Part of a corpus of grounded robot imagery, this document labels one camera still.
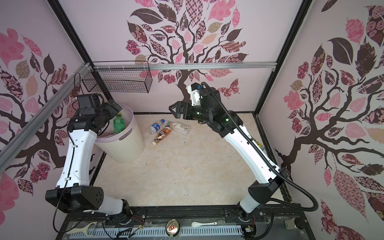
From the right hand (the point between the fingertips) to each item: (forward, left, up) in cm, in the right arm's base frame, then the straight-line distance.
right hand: (177, 106), depth 62 cm
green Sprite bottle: (+8, +36, -21) cm, 43 cm away
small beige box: (-38, -52, -41) cm, 77 cm away
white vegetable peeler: (-40, +47, -43) cm, 75 cm away
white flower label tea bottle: (+19, +3, -38) cm, 43 cm away
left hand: (+7, +34, -8) cm, 36 cm away
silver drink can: (-40, +3, -32) cm, 52 cm away
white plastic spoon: (-38, -7, -44) cm, 58 cm away
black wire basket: (+40, +41, -9) cm, 58 cm away
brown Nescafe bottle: (+14, +16, -39) cm, 44 cm away
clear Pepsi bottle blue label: (+21, +22, -39) cm, 50 cm away
